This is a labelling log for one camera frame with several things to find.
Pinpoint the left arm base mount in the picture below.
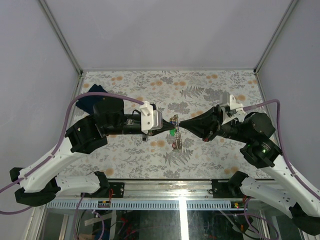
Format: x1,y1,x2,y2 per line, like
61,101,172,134
101,182,125,199

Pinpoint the green capped key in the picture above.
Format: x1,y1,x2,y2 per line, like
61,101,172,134
169,128,177,136

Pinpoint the right corner frame post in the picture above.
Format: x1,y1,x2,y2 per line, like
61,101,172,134
253,0,300,74

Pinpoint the white slotted cable duct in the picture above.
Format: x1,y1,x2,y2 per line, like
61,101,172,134
46,199,244,211

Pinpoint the floral tablecloth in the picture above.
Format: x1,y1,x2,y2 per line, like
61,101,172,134
61,70,268,179

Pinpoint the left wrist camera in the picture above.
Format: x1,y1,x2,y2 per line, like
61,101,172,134
139,101,163,134

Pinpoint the aluminium front rail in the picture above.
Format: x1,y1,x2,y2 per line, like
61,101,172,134
54,176,243,201

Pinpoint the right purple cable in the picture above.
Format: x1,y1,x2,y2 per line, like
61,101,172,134
242,98,320,202

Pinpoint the keyring chain with tags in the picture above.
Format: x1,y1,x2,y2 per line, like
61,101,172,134
168,114,183,151

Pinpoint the corner frame post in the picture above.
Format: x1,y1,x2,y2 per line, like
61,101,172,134
36,0,83,76
253,0,300,74

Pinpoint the left corner frame post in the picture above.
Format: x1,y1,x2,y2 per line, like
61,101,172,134
36,0,83,76

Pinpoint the dark blue folded cloth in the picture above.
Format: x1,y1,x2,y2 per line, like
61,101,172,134
75,84,107,115

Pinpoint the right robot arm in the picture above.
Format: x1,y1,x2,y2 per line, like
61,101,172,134
179,103,320,236

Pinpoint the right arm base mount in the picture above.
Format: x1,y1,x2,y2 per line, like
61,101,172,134
207,179,233,199

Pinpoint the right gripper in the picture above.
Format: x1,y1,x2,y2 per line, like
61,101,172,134
179,103,252,143

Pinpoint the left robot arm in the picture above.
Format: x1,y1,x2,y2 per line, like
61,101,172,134
9,96,175,207

